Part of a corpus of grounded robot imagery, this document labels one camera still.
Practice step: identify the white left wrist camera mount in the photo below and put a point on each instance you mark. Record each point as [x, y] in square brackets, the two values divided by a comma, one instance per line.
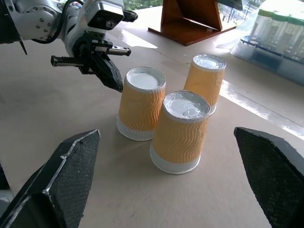
[102, 9]

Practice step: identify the orange ripple paper cup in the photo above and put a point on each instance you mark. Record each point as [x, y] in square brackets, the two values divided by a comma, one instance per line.
[140, 104]
[204, 78]
[180, 137]

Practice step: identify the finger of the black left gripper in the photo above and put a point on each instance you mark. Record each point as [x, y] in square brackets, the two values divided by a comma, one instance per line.
[115, 78]
[102, 71]

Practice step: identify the clear plastic box of jars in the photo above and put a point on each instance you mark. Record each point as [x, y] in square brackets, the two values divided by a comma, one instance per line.
[273, 42]

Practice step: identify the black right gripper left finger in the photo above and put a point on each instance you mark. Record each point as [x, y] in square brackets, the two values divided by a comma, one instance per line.
[59, 180]

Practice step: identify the brown wooden stand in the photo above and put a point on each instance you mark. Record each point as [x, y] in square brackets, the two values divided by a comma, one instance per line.
[190, 26]

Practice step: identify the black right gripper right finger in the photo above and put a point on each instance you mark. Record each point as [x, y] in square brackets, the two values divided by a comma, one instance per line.
[275, 175]

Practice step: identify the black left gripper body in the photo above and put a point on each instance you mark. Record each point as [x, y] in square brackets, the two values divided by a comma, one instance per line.
[83, 48]

